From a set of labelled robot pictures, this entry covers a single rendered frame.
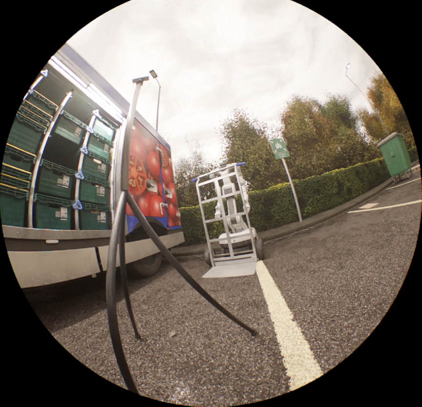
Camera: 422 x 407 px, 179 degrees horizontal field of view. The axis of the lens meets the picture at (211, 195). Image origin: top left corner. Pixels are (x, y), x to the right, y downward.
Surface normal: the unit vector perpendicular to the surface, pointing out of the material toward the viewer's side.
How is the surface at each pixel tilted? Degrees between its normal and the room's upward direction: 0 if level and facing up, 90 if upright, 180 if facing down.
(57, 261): 90
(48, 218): 98
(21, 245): 90
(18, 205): 94
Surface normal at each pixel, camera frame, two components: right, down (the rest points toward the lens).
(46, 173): 0.97, -0.16
